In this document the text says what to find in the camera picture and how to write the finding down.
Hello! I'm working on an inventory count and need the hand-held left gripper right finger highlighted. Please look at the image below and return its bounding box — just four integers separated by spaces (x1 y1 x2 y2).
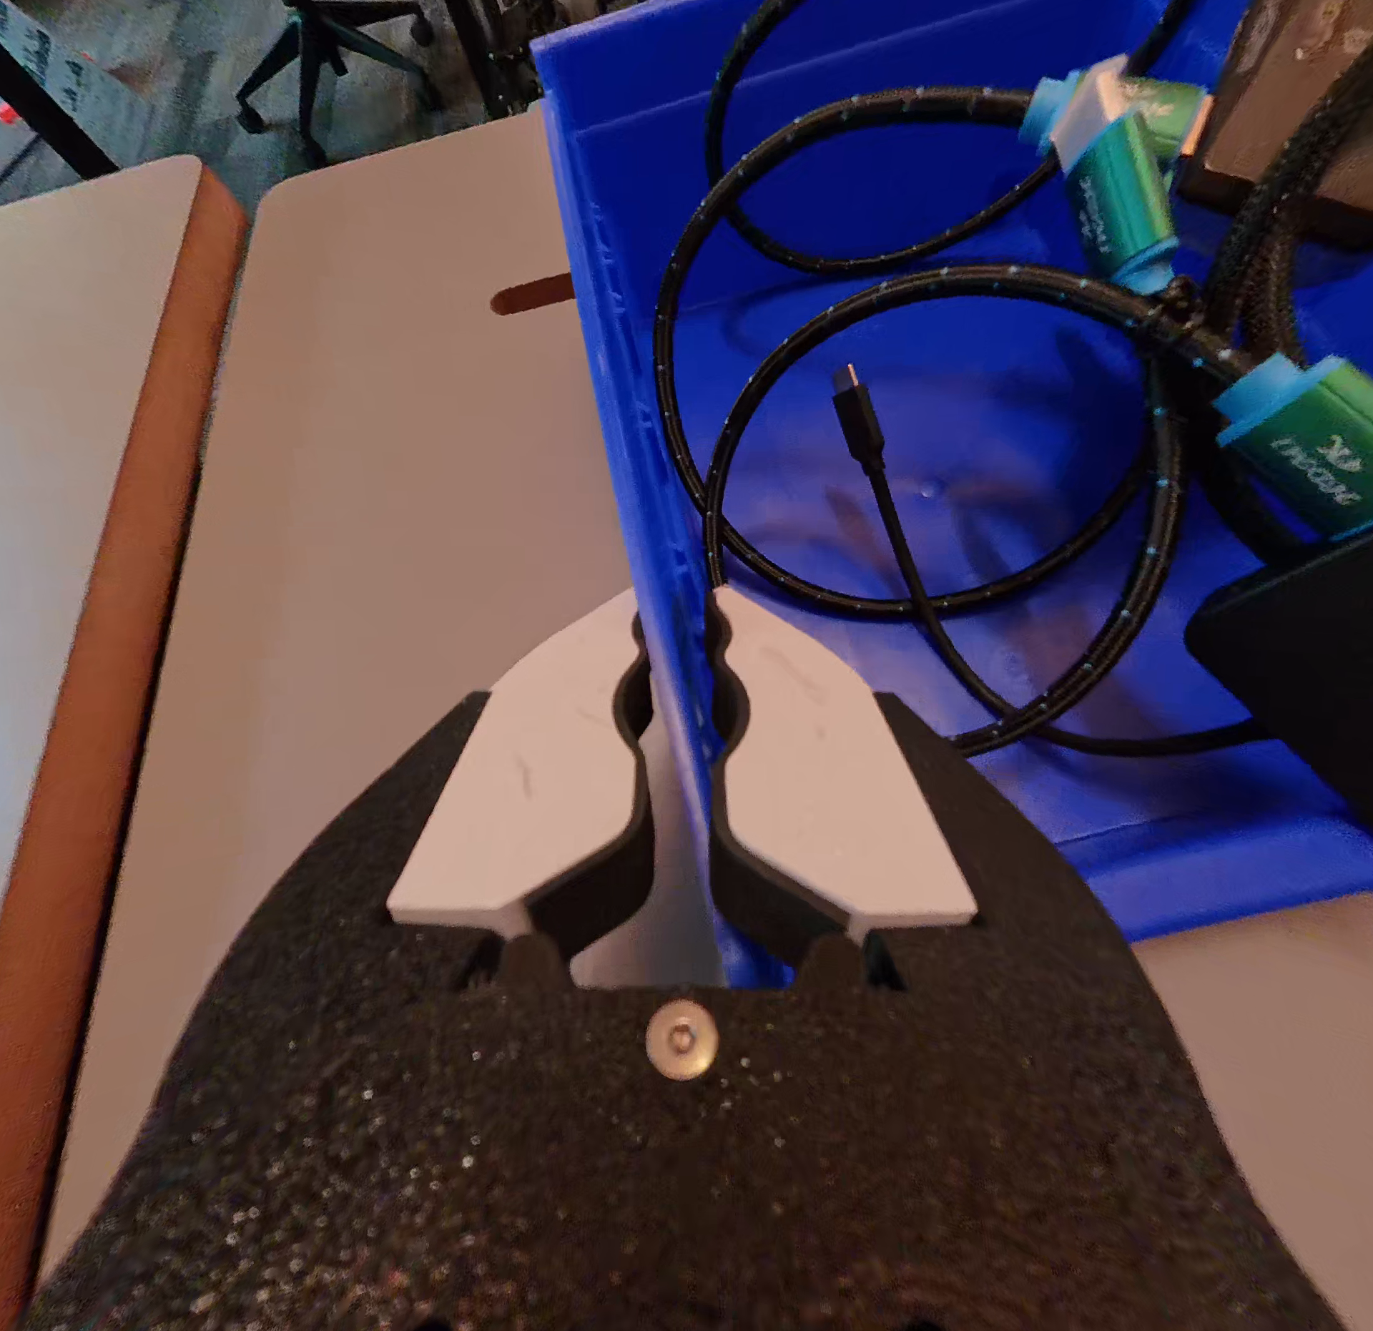
709 583 983 970

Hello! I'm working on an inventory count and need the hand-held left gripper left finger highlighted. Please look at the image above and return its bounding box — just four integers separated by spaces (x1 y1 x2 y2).
385 587 658 964

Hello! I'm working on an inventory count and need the blue plastic bin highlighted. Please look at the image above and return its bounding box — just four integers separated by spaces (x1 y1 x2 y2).
531 0 1373 989

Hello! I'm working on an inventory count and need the thin black usb cable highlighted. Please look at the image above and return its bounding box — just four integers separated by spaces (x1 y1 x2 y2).
833 363 1260 756

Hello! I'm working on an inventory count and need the black square usb hub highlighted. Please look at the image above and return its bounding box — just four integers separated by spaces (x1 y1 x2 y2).
1186 543 1373 818

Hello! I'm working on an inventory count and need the black office chair base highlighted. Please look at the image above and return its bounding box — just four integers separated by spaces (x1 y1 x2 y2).
235 0 436 169

